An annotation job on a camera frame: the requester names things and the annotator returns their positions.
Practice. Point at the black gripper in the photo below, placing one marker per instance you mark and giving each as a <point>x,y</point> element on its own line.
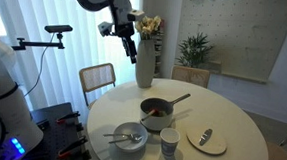
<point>124,30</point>

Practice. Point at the green broccoli floret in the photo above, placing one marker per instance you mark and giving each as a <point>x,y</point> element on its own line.
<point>163,114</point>

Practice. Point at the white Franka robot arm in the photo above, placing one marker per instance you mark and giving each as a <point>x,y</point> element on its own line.
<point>2,91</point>

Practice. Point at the white bowl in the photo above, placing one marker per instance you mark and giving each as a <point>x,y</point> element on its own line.
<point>129,146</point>

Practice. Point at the tall grey vase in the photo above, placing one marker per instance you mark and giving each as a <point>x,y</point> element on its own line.
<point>145,63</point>

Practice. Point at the green potted plant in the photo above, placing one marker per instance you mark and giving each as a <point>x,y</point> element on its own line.
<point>193,49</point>

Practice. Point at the metal fork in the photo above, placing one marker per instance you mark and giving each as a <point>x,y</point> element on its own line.
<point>116,134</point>

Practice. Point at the metal spoon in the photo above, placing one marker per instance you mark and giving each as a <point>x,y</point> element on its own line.
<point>136,138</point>

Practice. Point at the red and black clamp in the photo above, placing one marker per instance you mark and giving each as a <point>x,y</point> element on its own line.
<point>72,146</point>
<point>68,116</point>

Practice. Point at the blue striped paper cup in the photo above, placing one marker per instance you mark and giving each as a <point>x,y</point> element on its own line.
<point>169,143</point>

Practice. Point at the black perforated workbench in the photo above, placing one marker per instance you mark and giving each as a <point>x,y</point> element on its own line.
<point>55,134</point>

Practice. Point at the beige plate with utensil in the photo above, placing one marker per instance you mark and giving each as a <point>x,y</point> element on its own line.
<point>214,146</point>

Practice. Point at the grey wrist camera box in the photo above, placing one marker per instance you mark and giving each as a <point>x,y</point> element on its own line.
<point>105,28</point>

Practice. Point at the black stereo camera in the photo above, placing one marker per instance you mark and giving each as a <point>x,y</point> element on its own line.
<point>58,28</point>

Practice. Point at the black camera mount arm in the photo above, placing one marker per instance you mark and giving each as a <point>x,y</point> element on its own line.
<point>38,44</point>

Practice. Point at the beige wall pegboard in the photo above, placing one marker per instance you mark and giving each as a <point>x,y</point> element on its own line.
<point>246,36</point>

